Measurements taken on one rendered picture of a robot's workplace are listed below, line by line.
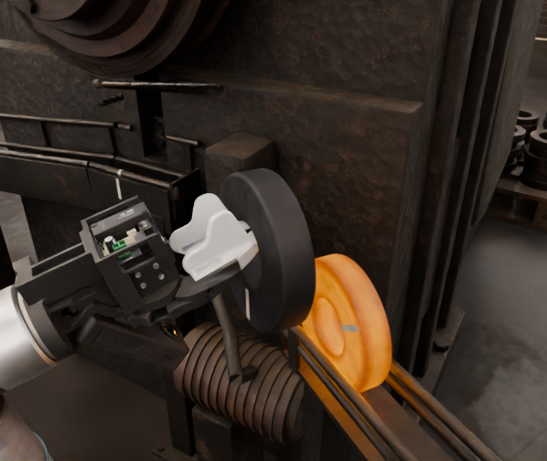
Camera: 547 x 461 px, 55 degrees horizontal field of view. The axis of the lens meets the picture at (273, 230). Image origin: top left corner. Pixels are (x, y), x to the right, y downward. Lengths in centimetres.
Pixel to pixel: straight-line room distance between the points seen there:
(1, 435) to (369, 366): 33
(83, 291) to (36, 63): 82
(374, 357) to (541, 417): 107
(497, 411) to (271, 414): 88
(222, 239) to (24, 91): 89
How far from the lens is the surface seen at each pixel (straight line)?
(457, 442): 55
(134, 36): 82
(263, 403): 78
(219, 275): 45
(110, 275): 42
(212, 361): 82
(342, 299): 54
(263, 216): 43
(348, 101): 79
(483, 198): 178
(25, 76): 126
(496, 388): 161
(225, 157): 79
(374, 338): 54
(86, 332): 46
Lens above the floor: 109
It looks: 30 degrees down
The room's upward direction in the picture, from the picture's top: straight up
